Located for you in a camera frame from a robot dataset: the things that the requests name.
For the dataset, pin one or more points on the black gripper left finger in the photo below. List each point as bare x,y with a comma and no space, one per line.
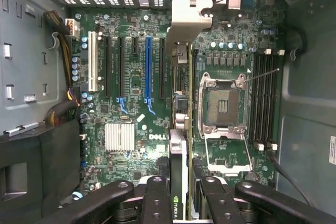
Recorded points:
157,203

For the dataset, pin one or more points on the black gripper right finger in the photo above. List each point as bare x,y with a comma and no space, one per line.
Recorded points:
220,205

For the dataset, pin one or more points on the silver socket cover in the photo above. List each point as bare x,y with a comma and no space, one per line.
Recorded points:
228,167

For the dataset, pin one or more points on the silver finned heatsink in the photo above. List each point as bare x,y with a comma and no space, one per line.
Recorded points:
119,137

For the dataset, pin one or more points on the CPU socket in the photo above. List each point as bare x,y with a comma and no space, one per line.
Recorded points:
223,103

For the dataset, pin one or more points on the RAM slot with white clips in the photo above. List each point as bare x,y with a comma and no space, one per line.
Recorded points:
262,98
275,98

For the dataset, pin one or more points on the black plastic shroud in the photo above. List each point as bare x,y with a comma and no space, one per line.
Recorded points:
39,169

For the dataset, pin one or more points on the green motherboard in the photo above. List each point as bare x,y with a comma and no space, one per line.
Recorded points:
128,77

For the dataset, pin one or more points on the black open PC case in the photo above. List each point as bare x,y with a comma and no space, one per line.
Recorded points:
309,103

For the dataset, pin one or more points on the blue expansion slot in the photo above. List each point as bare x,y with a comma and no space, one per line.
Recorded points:
148,66

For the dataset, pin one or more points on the white expansion slot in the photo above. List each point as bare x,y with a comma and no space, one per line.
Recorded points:
92,61

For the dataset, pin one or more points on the short black expansion slot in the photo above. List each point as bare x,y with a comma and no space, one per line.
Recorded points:
135,45

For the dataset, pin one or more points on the white power connector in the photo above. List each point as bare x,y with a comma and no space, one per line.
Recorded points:
73,28

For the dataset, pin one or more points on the silver metal latch bracket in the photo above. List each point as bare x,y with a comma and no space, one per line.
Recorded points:
19,129

